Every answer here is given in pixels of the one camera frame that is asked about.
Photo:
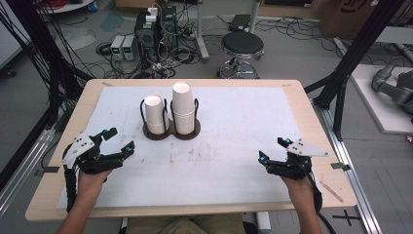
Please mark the black tape strip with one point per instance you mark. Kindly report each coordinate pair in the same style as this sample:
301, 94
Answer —
50, 169
341, 166

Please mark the short stack of white cups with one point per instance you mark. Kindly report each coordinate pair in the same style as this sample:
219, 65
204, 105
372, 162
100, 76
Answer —
155, 113

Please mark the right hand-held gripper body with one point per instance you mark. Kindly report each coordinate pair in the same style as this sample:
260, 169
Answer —
297, 164

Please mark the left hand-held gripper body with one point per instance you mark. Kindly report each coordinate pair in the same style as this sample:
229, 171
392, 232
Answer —
87, 159

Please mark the white table leg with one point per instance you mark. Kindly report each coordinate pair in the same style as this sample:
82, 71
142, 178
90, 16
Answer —
263, 222

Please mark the tall stack of white cups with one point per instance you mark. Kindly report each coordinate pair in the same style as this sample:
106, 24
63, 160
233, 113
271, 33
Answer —
183, 107

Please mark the aluminium rail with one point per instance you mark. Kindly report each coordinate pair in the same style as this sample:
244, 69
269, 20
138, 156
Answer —
22, 165
350, 175

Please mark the person's left hand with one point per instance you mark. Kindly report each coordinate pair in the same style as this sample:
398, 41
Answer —
91, 183

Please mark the black flat device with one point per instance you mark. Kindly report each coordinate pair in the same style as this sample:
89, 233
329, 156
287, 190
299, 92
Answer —
239, 22

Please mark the wooden stick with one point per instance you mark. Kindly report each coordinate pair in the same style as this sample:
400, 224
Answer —
331, 191

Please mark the grey desk leg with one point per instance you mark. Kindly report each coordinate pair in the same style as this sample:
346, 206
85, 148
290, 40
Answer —
201, 32

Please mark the black round stool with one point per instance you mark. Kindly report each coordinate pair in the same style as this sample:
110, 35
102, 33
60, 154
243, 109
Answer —
242, 44

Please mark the person's khaki trousers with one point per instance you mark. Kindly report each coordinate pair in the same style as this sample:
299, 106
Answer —
185, 226

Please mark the white table mat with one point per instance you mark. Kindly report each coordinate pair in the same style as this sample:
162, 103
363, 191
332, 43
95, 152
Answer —
227, 146

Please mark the white board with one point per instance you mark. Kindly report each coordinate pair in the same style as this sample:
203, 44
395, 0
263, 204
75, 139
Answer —
376, 110

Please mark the person's right hand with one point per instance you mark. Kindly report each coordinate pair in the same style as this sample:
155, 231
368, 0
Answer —
300, 187

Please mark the black frame post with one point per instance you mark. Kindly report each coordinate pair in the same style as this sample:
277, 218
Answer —
354, 55
42, 48

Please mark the cardboard box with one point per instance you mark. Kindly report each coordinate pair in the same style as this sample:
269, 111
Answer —
347, 18

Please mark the black computer tower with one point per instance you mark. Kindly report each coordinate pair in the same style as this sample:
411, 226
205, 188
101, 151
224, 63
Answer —
152, 35

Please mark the black tape cross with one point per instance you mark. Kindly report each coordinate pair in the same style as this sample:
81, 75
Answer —
346, 217

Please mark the grey power supply unit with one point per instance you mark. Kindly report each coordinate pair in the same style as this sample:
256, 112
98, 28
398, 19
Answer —
117, 48
128, 48

